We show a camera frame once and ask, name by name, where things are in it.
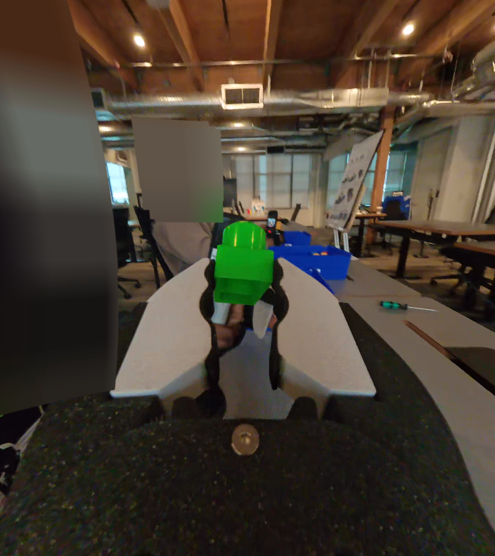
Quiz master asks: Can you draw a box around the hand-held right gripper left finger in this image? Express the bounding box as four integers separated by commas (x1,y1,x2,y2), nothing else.
110,258,216,399

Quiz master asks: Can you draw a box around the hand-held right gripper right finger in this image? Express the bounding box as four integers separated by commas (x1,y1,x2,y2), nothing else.
269,258,377,398

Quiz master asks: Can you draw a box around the green mega block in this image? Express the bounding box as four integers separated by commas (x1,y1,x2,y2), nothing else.
213,221,276,306

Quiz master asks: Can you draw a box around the blue plastic storage bin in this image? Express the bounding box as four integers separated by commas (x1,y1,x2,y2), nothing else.
278,230,313,248

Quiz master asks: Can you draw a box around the blue bin with white label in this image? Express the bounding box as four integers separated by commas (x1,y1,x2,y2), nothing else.
269,246,353,292

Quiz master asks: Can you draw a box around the chair with blue jacket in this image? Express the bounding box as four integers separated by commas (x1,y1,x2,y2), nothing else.
382,192,412,221

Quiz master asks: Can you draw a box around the white ceiling vent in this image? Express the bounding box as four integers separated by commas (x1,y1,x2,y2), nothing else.
220,82,266,111

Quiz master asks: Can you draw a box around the green-handled screwdriver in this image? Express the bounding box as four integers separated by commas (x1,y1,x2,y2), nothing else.
379,299,437,314

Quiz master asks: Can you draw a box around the silver ceiling duct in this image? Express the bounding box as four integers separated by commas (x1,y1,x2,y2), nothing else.
91,85,444,123

